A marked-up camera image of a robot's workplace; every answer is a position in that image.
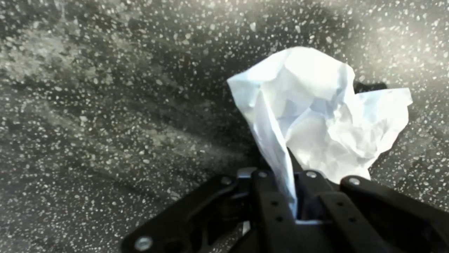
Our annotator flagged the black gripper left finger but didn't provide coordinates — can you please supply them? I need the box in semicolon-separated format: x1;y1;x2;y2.
119;168;300;253

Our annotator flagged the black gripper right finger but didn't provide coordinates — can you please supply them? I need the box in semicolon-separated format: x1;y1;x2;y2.
292;154;449;253

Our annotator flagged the white paper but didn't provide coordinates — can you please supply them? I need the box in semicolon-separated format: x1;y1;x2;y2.
226;45;414;221

